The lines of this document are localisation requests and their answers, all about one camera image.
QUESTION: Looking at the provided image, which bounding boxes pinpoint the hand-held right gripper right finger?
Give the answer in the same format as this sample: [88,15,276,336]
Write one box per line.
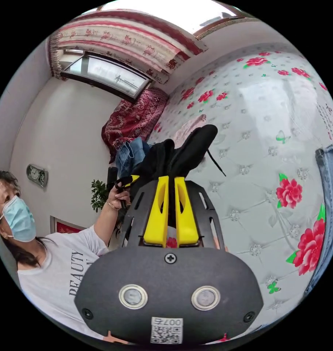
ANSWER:
[174,177,199,248]

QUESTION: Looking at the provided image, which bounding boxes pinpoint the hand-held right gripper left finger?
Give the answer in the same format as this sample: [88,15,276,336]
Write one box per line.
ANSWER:
[143,176,169,249]

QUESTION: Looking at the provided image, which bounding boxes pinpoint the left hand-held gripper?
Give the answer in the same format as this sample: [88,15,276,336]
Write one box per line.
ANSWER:
[114,175,141,210]

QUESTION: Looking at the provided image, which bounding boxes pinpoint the black pants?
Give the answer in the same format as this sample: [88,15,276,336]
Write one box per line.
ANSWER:
[136,124,228,190]

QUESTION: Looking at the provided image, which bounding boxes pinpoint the person's left forearm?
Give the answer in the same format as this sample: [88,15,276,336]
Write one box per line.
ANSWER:
[93,202,120,245]

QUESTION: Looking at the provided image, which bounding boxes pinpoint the person's left hand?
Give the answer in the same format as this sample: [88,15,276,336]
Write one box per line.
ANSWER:
[107,186,131,212]

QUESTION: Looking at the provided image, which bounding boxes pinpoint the person's right hand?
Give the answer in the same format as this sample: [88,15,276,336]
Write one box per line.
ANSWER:
[213,237,229,253]

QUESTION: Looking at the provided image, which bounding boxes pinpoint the dark blue jeans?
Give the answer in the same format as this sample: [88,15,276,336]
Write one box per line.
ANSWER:
[116,137,151,180]

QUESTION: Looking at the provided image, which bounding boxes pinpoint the green plant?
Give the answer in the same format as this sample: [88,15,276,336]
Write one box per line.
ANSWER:
[90,179,110,213]

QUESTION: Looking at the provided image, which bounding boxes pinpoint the red patterned blanket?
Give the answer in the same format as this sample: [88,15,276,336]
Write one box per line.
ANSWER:
[101,88,170,164]

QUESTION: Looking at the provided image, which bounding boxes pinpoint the pink garment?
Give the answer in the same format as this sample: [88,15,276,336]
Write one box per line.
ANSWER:
[173,114,208,150]

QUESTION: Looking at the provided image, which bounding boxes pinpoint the red framed picture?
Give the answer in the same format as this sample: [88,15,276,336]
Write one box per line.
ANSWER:
[49,215,86,234]

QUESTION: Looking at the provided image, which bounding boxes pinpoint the person's body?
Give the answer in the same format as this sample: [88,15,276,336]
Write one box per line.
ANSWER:
[0,170,120,340]

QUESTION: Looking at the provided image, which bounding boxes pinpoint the light blue jeans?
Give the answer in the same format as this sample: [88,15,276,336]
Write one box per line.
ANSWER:
[304,140,333,298]

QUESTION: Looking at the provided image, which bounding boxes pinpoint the red and white floral curtain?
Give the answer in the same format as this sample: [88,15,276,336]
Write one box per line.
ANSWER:
[48,10,206,84]

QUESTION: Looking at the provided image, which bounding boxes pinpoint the silver wall clock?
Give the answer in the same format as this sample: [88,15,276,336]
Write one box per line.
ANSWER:
[26,163,49,189]

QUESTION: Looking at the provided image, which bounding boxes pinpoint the window with dark frame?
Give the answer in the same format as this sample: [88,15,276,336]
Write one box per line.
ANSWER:
[59,50,152,103]

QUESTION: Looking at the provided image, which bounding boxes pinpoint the window with wooden frame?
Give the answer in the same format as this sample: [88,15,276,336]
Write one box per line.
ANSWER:
[193,7,256,38]

